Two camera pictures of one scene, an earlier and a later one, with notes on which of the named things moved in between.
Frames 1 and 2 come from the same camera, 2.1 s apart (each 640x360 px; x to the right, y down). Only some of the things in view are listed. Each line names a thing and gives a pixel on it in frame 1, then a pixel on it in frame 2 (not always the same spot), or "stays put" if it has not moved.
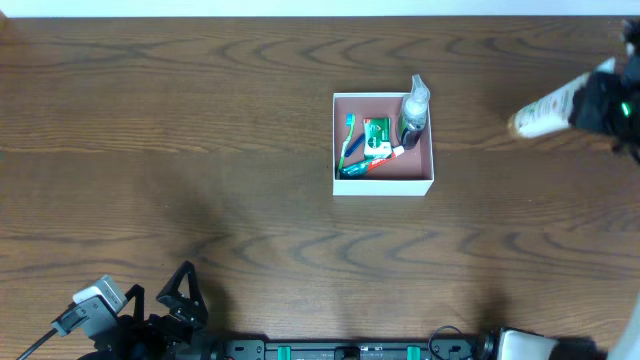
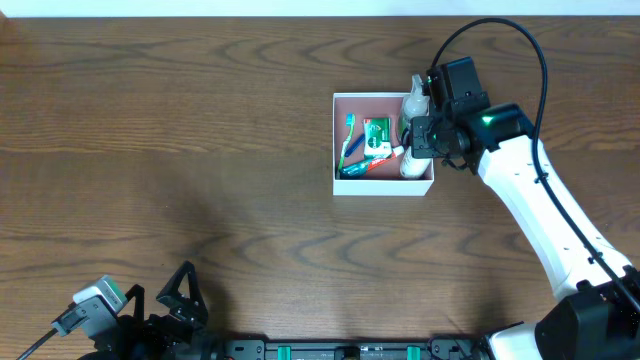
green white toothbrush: (350, 121) stays put
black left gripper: (163, 317) stays put
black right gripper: (601, 103) to (427, 136)
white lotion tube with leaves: (551, 111) to (412, 167)
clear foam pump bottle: (413, 116) stays put
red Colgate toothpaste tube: (362, 168) stays put
